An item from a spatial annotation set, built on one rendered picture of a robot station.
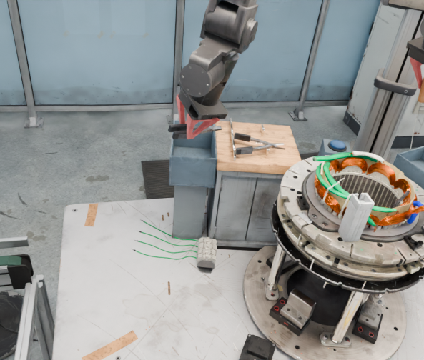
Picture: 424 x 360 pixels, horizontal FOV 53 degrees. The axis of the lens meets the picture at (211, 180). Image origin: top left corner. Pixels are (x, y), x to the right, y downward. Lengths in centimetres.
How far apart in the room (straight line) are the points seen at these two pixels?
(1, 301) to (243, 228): 128
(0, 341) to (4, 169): 120
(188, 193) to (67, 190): 161
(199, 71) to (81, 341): 61
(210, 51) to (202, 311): 59
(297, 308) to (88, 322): 46
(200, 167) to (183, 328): 36
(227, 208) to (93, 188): 161
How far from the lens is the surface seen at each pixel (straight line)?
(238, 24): 73
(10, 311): 206
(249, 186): 103
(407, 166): 116
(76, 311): 104
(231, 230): 112
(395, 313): 114
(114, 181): 264
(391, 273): 83
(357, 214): 76
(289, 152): 105
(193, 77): 72
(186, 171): 100
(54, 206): 251
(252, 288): 106
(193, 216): 112
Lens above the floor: 162
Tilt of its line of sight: 37 degrees down
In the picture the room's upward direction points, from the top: 7 degrees clockwise
